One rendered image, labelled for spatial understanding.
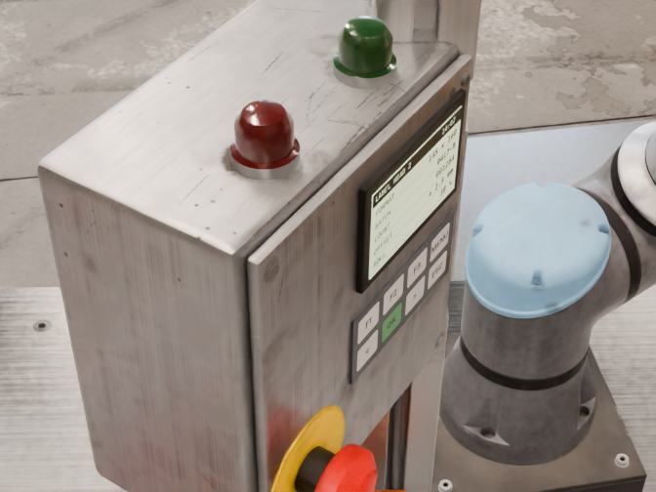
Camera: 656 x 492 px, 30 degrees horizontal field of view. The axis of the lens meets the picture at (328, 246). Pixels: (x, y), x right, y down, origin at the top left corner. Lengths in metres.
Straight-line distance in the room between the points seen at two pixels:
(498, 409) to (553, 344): 0.10
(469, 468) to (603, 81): 2.14
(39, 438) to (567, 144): 0.74
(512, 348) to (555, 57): 2.24
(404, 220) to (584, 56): 2.78
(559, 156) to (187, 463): 1.07
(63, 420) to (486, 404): 0.41
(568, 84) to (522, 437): 2.10
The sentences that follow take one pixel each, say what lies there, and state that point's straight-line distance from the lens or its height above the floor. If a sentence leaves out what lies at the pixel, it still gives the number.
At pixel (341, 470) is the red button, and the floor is 1.34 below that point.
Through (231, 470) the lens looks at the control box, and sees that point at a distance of 0.51.
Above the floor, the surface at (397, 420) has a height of 1.22.
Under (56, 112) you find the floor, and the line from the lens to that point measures 3.07.
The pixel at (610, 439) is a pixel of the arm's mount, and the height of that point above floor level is 0.86.
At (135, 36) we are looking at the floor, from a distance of 3.32.
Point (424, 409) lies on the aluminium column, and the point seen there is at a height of 1.24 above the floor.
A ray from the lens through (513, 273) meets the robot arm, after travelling 1.01.
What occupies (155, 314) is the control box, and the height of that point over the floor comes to 1.42.
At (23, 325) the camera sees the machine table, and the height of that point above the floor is 0.83.
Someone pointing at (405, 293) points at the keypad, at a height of 1.37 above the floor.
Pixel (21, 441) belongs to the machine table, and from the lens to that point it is 1.22.
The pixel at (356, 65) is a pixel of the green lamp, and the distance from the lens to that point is 0.49.
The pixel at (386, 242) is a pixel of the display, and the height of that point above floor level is 1.42.
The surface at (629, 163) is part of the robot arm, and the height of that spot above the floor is 1.11.
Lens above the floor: 1.76
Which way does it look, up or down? 42 degrees down
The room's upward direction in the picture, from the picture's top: straight up
